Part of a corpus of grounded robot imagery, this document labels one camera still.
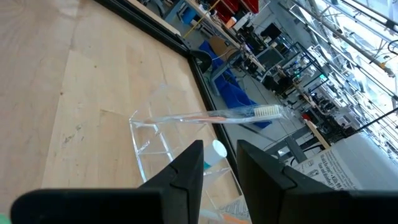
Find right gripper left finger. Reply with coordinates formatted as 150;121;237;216
10;139;205;224

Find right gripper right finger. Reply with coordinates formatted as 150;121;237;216
236;139;398;224

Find small blue mouthwash bottle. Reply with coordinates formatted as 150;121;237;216
203;139;228;171

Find orange toothbrush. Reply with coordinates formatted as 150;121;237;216
144;104;289;125

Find white wipes canister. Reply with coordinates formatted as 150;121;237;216
292;132;398;191

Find clear acrylic holder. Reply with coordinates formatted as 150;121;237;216
128;83;249;224

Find light wooden bar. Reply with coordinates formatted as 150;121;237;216
304;119;331;149

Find black computer monitor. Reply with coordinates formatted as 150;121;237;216
259;22;282;40

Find brown cardboard piece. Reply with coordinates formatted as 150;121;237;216
208;35;239;62

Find red storage bins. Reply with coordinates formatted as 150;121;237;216
214;0;259;24

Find yellow cable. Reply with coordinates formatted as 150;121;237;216
182;0;222;39

